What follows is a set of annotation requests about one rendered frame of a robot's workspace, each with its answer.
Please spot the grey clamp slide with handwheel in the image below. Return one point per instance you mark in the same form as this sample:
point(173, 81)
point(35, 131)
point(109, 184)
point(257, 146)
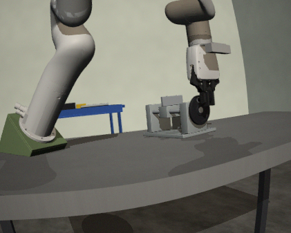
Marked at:
point(192, 115)

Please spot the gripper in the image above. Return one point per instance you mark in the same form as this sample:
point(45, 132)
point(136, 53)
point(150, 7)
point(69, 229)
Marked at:
point(202, 66)

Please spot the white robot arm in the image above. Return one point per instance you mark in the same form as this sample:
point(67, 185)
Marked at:
point(75, 48)

